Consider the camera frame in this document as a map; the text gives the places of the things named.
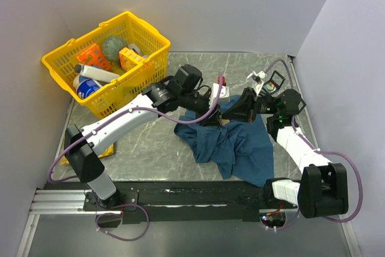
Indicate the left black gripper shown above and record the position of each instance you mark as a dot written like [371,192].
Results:
[214,122]

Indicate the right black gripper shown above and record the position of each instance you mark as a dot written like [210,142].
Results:
[243,111]

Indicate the gold flower brooch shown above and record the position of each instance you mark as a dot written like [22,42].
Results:
[223,121]

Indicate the round pale green brooch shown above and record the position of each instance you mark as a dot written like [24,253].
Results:
[270,86]

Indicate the dark blue t-shirt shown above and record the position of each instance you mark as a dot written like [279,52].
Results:
[239,149]

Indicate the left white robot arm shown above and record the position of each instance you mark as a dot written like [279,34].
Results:
[83,146]

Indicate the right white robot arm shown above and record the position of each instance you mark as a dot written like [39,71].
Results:
[322,190]

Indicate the orange yellow snack box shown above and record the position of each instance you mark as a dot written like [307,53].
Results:
[130,58]

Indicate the yellow chips bag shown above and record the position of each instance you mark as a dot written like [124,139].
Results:
[108,152]

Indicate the green round melon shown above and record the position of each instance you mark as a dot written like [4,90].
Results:
[111,47]

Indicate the white tube bottle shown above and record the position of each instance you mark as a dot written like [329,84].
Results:
[95,73]

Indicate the blue white container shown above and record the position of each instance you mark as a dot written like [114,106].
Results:
[84,87]

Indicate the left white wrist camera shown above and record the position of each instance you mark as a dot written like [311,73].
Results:
[224,92]

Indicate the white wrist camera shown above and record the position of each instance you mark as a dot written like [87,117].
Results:
[258,80]
[224,92]

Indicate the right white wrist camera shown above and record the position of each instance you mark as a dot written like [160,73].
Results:
[258,80]

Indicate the black square frame marker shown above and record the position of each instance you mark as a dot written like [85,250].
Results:
[278,79]

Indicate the aluminium extrusion rail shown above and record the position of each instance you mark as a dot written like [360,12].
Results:
[59,202]

